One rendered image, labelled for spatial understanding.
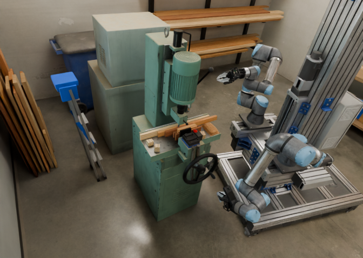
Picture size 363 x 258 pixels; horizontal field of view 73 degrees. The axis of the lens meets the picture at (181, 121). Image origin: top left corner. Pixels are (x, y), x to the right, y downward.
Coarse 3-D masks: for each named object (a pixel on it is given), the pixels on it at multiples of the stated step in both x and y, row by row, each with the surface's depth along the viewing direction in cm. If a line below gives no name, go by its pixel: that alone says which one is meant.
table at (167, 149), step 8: (208, 136) 188; (216, 136) 191; (144, 144) 175; (160, 144) 176; (168, 144) 177; (176, 144) 178; (144, 152) 176; (152, 152) 169; (160, 152) 170; (168, 152) 173; (176, 152) 178; (152, 160) 169; (184, 160) 172
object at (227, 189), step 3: (225, 186) 160; (228, 186) 159; (225, 189) 158; (228, 189) 158; (231, 189) 159; (225, 192) 158; (228, 192) 158; (231, 192) 158; (228, 195) 157; (231, 195) 158; (234, 195) 158; (228, 198) 157; (231, 198) 157; (234, 198) 157; (231, 201) 156; (234, 201) 157
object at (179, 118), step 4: (172, 108) 183; (176, 108) 183; (172, 112) 183; (176, 112) 180; (184, 112) 180; (172, 116) 185; (176, 116) 179; (180, 116) 176; (184, 116) 177; (176, 120) 181; (180, 120) 177; (180, 124) 180
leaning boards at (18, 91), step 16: (0, 48) 219; (0, 64) 214; (0, 80) 218; (16, 80) 196; (0, 96) 200; (16, 96) 195; (32, 96) 239; (0, 112) 202; (16, 112) 241; (32, 112) 275; (16, 128) 223; (32, 128) 227; (16, 144) 226; (32, 144) 231; (48, 144) 240; (32, 160) 252; (48, 160) 252
